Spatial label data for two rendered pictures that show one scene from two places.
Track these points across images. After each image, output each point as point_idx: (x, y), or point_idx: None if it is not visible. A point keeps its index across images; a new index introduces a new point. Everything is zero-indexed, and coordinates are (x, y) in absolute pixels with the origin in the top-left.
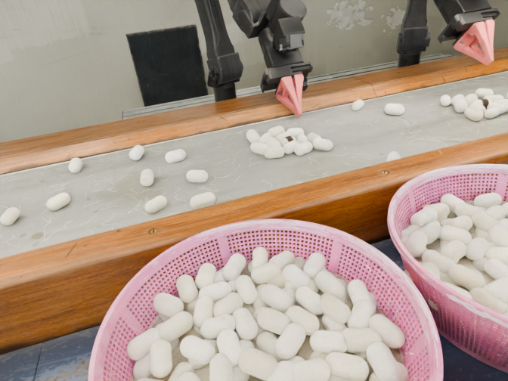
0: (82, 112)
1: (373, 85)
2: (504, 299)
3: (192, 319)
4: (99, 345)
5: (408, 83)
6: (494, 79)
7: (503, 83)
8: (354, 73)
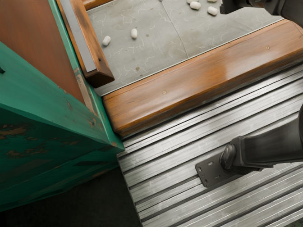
0: None
1: (289, 20)
2: None
3: None
4: None
5: (259, 31)
6: (190, 47)
7: (188, 38)
8: (291, 192)
